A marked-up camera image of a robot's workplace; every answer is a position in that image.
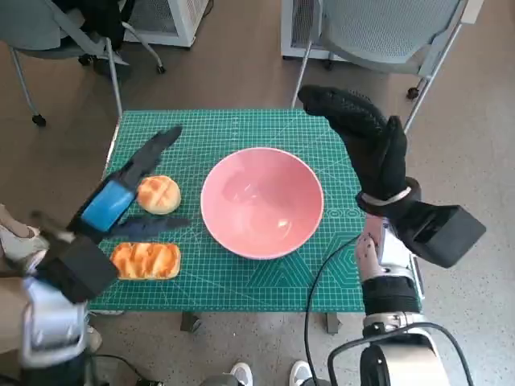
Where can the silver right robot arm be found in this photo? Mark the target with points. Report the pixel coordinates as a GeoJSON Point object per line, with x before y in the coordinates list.
{"type": "Point", "coordinates": [396, 301]}

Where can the white shoe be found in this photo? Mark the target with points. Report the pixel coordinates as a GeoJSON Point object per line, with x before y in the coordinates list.
{"type": "Point", "coordinates": [301, 373]}
{"type": "Point", "coordinates": [242, 374]}

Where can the grey table leg bracket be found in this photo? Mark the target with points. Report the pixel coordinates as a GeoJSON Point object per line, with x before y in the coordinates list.
{"type": "Point", "coordinates": [190, 321]}
{"type": "Point", "coordinates": [333, 323]}

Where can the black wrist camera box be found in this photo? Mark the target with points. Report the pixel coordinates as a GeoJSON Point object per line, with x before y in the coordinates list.
{"type": "Point", "coordinates": [84, 269]}
{"type": "Point", "coordinates": [446, 237]}

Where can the pink bowl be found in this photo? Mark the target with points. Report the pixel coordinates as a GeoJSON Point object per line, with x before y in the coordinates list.
{"type": "Point", "coordinates": [261, 201]}

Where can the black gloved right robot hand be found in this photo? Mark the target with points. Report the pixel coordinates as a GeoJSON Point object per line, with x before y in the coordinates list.
{"type": "Point", "coordinates": [374, 144]}

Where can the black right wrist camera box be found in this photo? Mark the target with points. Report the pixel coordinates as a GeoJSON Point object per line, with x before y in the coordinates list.
{"type": "Point", "coordinates": [446, 237]}

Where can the green cutting mat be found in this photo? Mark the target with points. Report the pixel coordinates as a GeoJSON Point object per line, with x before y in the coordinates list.
{"type": "Point", "coordinates": [241, 128]}

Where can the round toy bread bun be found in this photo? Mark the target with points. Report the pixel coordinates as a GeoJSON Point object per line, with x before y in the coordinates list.
{"type": "Point", "coordinates": [159, 195]}

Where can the white mesh cabinet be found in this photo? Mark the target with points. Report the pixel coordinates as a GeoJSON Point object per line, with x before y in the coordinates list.
{"type": "Point", "coordinates": [181, 20]}
{"type": "Point", "coordinates": [295, 24]}

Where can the black garment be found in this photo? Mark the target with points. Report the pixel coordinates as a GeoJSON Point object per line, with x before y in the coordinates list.
{"type": "Point", "coordinates": [104, 20]}

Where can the grey mesh office chair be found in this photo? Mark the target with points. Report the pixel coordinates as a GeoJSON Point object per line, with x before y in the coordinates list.
{"type": "Point", "coordinates": [382, 36]}

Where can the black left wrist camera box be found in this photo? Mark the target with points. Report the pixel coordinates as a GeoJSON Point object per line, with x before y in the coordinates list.
{"type": "Point", "coordinates": [84, 269]}

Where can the grey-blue office chair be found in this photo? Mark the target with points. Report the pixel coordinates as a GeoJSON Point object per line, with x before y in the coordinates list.
{"type": "Point", "coordinates": [36, 24]}

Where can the long orange toy bread loaf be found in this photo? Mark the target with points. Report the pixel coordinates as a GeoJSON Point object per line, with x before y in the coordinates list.
{"type": "Point", "coordinates": [145, 261]}

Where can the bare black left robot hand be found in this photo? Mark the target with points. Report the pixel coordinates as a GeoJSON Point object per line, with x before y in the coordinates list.
{"type": "Point", "coordinates": [106, 205]}

